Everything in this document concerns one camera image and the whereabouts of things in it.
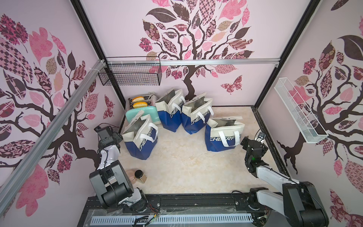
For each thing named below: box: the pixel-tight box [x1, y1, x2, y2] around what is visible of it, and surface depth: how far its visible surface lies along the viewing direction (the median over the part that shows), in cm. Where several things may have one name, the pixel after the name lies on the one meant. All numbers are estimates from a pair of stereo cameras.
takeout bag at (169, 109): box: [155, 88, 187, 133], surface depth 96 cm
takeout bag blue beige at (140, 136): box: [121, 110, 159, 160], surface depth 81 cm
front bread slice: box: [132, 101, 148, 109], surface depth 98 cm
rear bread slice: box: [131, 96, 145, 103], surface depth 102 cm
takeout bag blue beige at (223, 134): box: [204, 116, 245, 152], surface depth 80 cm
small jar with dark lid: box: [134, 169, 147, 184], surface depth 77 cm
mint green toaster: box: [125, 94, 161, 125], surface depth 99 cm
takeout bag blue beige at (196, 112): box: [181, 92, 215, 135], surface depth 91 cm
